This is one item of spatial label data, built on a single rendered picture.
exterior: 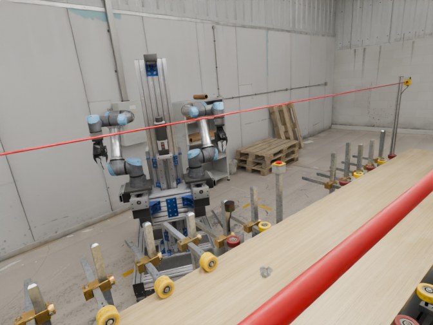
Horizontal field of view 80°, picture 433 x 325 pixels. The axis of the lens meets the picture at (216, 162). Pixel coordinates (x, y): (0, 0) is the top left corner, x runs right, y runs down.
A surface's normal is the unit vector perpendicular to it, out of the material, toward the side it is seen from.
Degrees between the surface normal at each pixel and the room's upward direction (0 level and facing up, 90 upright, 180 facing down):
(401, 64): 90
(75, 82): 90
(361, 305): 0
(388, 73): 90
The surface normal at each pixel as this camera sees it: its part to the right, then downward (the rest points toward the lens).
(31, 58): 0.69, 0.16
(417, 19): -0.72, 0.26
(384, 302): -0.08, -0.95
